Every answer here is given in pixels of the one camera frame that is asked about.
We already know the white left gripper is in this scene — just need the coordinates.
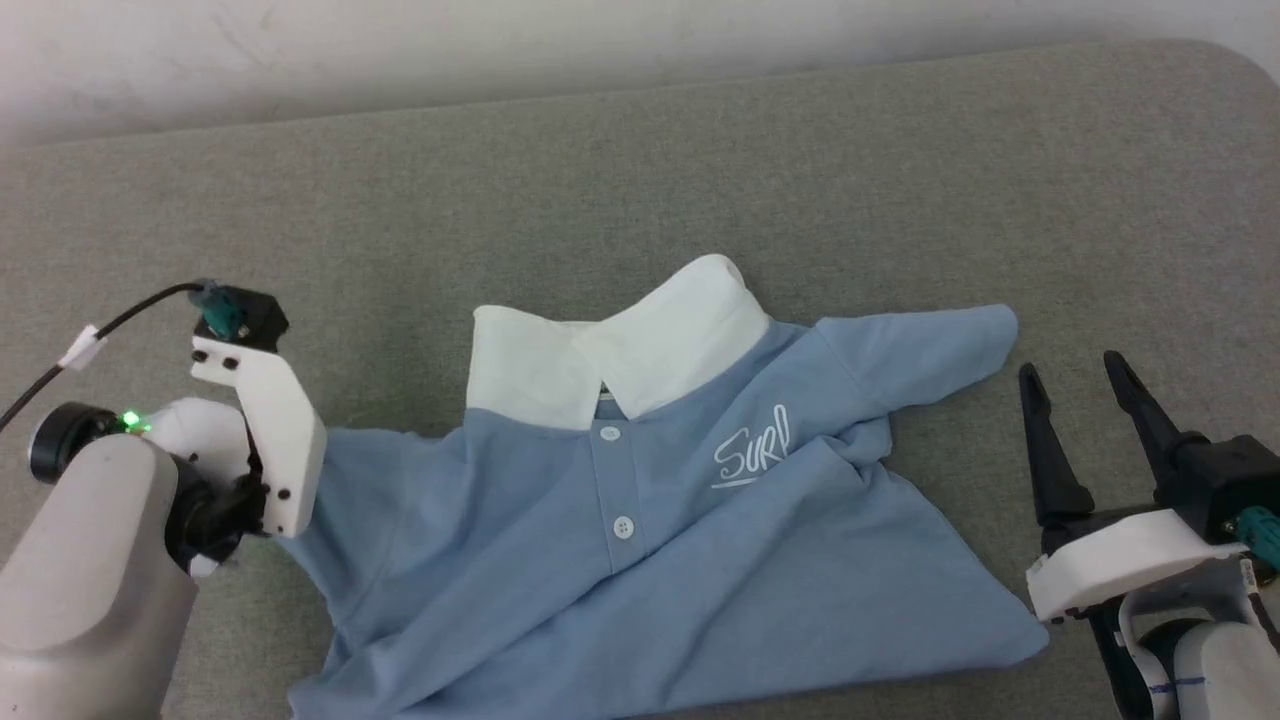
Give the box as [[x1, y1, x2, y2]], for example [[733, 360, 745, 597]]
[[190, 338, 328, 538]]

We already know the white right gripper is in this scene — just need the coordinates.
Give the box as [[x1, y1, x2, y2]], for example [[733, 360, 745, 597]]
[[1018, 350, 1246, 626]]

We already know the light blue polo shirt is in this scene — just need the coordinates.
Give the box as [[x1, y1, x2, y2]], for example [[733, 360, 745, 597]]
[[270, 253, 1051, 720]]

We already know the grey fabric sofa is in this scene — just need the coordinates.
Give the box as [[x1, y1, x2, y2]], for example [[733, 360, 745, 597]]
[[0, 38, 1280, 720]]

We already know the black right cable teal plug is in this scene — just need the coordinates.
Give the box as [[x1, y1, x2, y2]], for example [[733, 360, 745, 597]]
[[1235, 505, 1280, 591]]

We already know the black cable teal plug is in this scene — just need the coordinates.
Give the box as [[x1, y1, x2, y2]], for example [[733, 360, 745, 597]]
[[1235, 505, 1280, 591], [0, 281, 249, 431]]

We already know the black left cable teal plug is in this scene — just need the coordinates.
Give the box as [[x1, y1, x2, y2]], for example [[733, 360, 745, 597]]
[[0, 281, 249, 431]]

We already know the white cable label tag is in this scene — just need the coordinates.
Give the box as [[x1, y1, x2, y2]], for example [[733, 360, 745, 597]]
[[58, 324, 107, 370]]

